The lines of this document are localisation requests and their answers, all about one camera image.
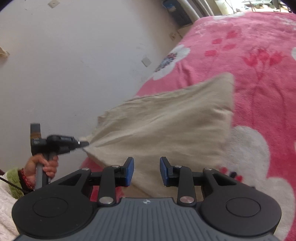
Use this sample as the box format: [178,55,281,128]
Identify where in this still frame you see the beige khaki trousers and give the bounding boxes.
[82,73,234,197]

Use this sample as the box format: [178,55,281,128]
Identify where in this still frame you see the left hand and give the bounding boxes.
[24,153,59,186]

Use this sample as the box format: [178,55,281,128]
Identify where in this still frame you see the white fleece left sleeve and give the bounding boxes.
[0,180,23,240]

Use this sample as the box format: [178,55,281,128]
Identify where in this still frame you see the white low cabinet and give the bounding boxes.
[177,24,193,38]

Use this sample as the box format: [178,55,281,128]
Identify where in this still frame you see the pink floral bed blanket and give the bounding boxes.
[79,11,296,241]

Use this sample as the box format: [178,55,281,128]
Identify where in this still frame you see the dark blue box device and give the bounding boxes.
[162,0,192,28]

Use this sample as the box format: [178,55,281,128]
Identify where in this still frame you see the grey beige curtain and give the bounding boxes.
[178,0,214,23]

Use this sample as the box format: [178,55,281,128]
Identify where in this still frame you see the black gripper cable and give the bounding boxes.
[0,174,28,193]

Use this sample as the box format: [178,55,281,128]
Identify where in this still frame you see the white wall switch plate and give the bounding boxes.
[142,57,152,67]

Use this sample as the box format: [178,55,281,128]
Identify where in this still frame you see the white wall socket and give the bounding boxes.
[169,32,178,41]

